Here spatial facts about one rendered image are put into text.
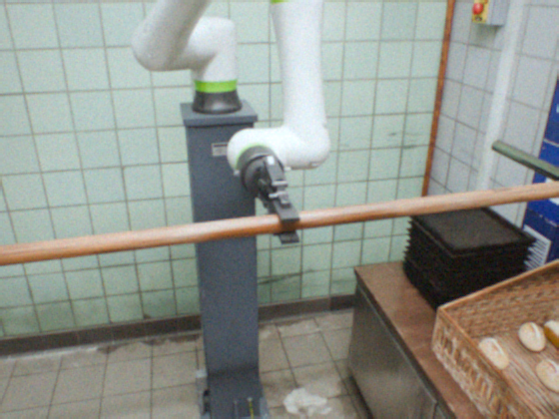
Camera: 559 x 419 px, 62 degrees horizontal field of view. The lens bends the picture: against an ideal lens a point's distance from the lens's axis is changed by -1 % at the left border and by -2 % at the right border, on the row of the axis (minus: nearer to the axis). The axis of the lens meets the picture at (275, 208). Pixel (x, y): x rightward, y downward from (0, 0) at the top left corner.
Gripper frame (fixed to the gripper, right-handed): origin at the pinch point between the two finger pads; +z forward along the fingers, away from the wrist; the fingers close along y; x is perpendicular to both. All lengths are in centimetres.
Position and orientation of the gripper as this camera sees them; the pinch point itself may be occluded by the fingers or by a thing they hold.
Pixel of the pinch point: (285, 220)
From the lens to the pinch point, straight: 76.7
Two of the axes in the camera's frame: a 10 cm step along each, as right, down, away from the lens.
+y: 0.0, 9.0, 4.3
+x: -9.8, 0.9, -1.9
